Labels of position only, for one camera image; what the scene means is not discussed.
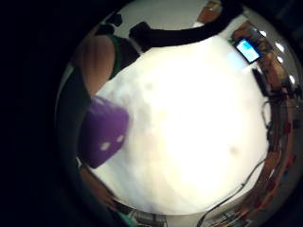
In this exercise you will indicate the brown cardboard box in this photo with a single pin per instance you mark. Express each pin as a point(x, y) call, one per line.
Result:
point(209, 12)

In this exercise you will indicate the smartphone with lit blue screen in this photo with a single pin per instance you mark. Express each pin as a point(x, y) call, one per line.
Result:
point(248, 50)

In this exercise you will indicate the the person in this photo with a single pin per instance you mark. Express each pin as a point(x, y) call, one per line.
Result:
point(98, 63)

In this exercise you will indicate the ceiling lamp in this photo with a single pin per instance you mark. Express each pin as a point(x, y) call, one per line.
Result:
point(280, 59)
point(263, 33)
point(279, 47)
point(292, 79)

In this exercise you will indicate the black remote control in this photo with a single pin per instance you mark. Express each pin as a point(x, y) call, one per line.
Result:
point(260, 82)

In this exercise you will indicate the purple box with white marks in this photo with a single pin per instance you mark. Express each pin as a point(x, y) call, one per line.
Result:
point(104, 132)

